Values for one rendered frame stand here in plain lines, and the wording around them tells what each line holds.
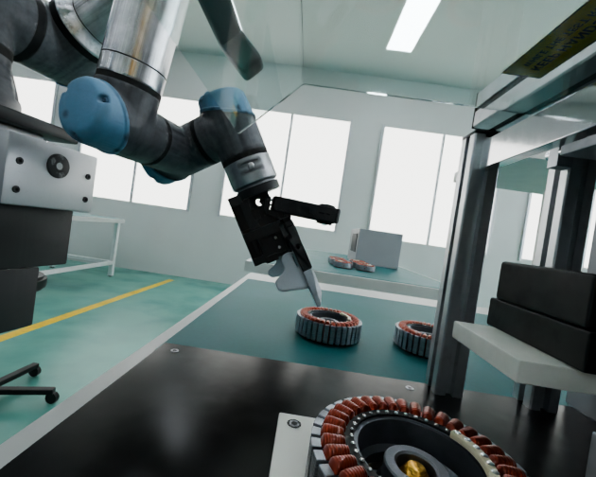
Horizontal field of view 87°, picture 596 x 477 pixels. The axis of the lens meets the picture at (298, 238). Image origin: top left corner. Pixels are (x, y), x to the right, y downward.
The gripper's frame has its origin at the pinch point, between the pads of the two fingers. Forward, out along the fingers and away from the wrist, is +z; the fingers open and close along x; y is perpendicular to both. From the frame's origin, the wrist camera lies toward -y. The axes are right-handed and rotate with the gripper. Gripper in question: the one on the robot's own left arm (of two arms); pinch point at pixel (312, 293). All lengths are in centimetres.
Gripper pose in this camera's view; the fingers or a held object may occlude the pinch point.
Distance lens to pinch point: 54.5
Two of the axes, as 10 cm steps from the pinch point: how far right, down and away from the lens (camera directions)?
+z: 3.6, 9.3, 1.2
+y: -9.1, 3.7, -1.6
